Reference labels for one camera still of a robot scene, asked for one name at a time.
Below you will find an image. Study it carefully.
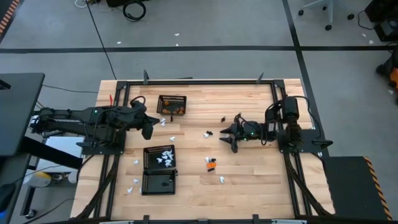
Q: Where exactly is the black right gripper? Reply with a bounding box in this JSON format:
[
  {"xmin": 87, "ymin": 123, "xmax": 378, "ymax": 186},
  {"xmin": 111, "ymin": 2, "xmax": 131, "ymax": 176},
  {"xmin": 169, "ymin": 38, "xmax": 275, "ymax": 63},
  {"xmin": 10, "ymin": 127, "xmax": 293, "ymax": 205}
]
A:
[{"xmin": 219, "ymin": 121, "xmax": 268, "ymax": 154}]

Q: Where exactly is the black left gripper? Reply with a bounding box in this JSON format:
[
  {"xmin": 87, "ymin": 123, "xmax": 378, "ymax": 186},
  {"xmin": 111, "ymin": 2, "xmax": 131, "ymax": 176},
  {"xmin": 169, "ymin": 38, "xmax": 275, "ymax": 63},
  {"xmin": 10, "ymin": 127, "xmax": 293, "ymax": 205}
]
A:
[{"xmin": 124, "ymin": 105, "xmax": 160, "ymax": 140}]

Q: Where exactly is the black slotted plastic basket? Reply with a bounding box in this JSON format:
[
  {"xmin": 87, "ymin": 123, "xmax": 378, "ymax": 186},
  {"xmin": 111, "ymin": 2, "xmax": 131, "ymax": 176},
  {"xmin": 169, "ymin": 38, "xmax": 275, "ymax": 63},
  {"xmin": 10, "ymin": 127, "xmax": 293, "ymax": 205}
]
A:
[
  {"xmin": 156, "ymin": 95, "xmax": 188, "ymax": 116},
  {"xmin": 142, "ymin": 144, "xmax": 177, "ymax": 170},
  {"xmin": 141, "ymin": 169, "xmax": 177, "ymax": 196}
]

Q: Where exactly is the black hazard striped platform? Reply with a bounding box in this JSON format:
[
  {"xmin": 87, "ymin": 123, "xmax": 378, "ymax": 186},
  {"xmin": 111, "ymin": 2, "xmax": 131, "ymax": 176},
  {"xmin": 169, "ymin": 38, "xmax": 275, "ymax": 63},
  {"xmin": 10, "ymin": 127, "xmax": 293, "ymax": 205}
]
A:
[{"xmin": 321, "ymin": 155, "xmax": 393, "ymax": 222}]

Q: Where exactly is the black side desk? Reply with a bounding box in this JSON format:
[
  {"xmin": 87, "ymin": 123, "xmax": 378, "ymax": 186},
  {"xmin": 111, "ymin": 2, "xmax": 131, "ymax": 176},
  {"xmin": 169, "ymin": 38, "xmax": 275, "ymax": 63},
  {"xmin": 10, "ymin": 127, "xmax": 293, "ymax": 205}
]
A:
[{"xmin": 0, "ymin": 73, "xmax": 46, "ymax": 157}]

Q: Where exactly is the grey office chair base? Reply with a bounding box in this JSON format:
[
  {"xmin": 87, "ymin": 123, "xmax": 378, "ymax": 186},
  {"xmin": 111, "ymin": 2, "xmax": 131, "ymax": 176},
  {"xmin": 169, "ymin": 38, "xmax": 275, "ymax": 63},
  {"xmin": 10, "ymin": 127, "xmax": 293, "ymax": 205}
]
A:
[{"xmin": 297, "ymin": 0, "xmax": 355, "ymax": 32}]

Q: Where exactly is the orange and black machine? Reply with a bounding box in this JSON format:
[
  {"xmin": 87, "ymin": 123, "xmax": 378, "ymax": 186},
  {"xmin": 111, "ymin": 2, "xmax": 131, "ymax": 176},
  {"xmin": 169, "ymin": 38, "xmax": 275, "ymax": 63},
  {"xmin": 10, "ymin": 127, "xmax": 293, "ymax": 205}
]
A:
[{"xmin": 375, "ymin": 46, "xmax": 398, "ymax": 105}]

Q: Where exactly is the black hazard striped mat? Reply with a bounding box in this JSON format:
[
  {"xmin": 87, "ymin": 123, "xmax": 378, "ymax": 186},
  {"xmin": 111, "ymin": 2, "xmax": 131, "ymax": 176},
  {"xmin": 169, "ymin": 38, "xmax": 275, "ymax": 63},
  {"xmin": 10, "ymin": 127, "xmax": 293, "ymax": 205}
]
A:
[{"xmin": 0, "ymin": 0, "xmax": 22, "ymax": 43}]

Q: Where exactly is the black equipment box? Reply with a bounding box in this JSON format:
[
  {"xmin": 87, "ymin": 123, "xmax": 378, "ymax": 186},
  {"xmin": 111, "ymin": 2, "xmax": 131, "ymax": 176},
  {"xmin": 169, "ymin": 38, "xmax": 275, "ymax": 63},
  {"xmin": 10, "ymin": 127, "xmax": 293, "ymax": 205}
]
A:
[{"xmin": 364, "ymin": 0, "xmax": 398, "ymax": 43}]

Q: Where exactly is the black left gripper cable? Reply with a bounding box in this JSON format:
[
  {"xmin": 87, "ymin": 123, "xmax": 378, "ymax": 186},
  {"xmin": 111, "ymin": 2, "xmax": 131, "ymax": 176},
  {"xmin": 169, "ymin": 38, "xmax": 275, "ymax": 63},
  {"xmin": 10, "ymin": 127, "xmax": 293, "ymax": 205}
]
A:
[{"xmin": 129, "ymin": 95, "xmax": 147, "ymax": 110}]

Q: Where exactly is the black metal table frame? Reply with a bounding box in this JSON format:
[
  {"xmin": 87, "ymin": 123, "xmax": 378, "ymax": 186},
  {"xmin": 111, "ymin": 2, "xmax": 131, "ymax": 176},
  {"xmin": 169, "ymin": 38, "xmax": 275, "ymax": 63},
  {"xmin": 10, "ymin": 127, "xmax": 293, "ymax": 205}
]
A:
[{"xmin": 70, "ymin": 70, "xmax": 336, "ymax": 224}]

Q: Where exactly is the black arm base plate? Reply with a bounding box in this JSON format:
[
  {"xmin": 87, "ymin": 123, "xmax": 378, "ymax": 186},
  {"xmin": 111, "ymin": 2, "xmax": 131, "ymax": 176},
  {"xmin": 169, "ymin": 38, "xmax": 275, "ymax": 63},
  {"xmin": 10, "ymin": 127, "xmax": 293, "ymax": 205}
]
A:
[
  {"xmin": 275, "ymin": 129, "xmax": 334, "ymax": 154},
  {"xmin": 76, "ymin": 141, "xmax": 125, "ymax": 156}
]

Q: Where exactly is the thin black cable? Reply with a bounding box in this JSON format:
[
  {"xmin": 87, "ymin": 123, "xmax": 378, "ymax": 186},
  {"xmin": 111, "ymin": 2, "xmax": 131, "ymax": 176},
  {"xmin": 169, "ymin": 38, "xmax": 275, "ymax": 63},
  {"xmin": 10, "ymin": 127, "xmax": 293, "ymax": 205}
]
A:
[{"xmin": 42, "ymin": 84, "xmax": 100, "ymax": 94}]

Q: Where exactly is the long black floor cable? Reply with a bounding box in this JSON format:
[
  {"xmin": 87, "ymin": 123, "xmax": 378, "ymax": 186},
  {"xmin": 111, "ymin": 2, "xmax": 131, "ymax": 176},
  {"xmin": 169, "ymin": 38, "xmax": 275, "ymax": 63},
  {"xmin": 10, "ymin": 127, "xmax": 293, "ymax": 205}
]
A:
[{"xmin": 85, "ymin": 0, "xmax": 118, "ymax": 81}]

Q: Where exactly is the coiled black cable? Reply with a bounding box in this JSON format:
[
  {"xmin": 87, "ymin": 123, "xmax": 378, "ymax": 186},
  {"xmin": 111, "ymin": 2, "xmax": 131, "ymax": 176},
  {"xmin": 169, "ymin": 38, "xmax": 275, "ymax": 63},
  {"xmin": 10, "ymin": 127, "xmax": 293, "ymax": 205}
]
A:
[{"xmin": 122, "ymin": 0, "xmax": 147, "ymax": 22}]

